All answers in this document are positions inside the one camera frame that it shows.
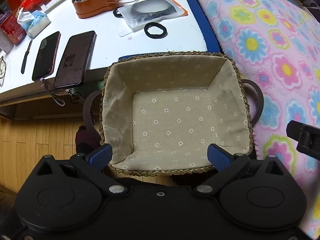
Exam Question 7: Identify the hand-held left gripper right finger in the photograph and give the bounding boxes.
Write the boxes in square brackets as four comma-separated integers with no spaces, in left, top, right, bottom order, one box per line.
[194,144,287,197]

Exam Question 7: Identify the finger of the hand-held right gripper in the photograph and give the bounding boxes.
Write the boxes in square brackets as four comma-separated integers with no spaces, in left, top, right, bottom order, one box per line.
[286,120,320,155]

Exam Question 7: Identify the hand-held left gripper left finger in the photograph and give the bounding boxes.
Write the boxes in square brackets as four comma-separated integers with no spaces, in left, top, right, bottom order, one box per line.
[36,144,128,197]

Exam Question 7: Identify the woven basket with fabric lining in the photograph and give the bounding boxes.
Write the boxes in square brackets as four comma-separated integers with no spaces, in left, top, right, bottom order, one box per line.
[82,51,264,177]

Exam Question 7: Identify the dark maroon clothing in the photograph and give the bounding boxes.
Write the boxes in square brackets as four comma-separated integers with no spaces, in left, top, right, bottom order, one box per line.
[75,124,102,157]

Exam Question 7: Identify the black smartphone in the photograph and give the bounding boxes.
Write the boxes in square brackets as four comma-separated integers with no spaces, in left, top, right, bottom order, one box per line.
[54,30,97,89]
[32,31,61,82]

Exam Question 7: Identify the floral fleece blanket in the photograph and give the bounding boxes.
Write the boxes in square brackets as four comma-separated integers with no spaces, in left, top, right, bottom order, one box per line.
[186,0,320,239]

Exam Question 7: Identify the black pen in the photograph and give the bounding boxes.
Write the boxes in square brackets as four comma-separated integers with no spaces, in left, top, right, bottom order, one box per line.
[21,39,33,74]

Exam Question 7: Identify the eyeglasses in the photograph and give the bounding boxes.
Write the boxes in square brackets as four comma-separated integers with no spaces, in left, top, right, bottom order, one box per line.
[0,56,7,88]

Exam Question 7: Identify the tissue pack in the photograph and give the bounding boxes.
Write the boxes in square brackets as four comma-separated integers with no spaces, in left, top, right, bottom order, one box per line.
[17,10,52,39]

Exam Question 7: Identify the orange leather case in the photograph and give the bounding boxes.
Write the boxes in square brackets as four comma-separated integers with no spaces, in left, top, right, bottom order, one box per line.
[72,0,142,19]

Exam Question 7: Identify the clear packet of hair bands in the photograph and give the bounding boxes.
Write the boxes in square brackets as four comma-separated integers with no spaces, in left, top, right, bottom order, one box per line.
[117,0,188,32]

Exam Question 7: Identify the red tin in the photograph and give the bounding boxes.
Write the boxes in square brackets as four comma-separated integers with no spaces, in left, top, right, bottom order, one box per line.
[0,11,27,46]

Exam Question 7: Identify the dark phone strap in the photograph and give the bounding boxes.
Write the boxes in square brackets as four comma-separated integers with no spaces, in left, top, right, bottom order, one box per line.
[65,88,86,105]

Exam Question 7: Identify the lilac phone strap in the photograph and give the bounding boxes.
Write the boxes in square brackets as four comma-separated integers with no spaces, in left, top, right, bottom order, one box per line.
[41,78,65,106]

